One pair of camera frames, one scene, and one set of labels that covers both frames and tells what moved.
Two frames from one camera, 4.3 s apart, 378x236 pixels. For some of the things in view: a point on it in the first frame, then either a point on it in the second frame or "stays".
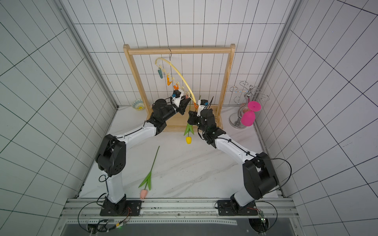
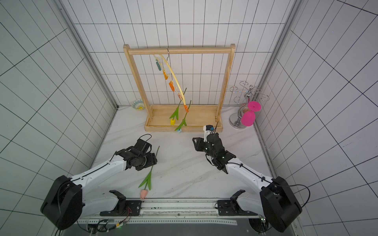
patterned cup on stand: [245, 109] stays
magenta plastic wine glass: [248, 117] stays
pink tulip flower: [143, 193] stays
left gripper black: [183, 105] → [152, 161]
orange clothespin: [169, 82] → [166, 76]
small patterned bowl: [139, 104] stays
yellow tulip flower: [189, 127] → [173, 122]
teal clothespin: [160, 73] → [158, 65]
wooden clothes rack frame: [178, 121] stays
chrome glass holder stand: [235, 119] stays
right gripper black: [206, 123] → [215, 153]
